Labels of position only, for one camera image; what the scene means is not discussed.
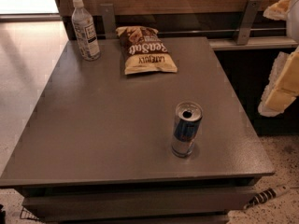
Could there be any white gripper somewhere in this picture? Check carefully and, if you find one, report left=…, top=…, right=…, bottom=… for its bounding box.
left=258, top=0, right=299, bottom=117

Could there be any right metal bracket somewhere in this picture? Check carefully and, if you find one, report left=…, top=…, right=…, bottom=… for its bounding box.
left=235, top=0, right=262, bottom=46

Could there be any striped black white cable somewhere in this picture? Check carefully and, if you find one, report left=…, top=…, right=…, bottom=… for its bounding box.
left=243, top=184, right=292, bottom=210

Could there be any grey drawer cabinet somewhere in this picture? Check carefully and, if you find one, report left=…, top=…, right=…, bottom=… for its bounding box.
left=1, top=37, right=274, bottom=223

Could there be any brown chip bag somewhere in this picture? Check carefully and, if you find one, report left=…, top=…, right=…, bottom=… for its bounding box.
left=116, top=26, right=178, bottom=75

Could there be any clear plastic water bottle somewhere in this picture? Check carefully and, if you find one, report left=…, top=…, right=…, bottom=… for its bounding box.
left=72, top=0, right=101, bottom=61

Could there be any silver blue redbull can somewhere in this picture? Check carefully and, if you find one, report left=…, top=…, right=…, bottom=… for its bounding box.
left=171, top=101, right=203, bottom=158

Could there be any left metal bracket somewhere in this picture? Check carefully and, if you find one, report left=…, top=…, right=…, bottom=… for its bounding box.
left=100, top=4, right=117, bottom=39

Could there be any metal bracket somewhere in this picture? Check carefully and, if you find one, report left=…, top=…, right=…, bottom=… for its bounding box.
left=235, top=0, right=262, bottom=46
left=100, top=4, right=117, bottom=39

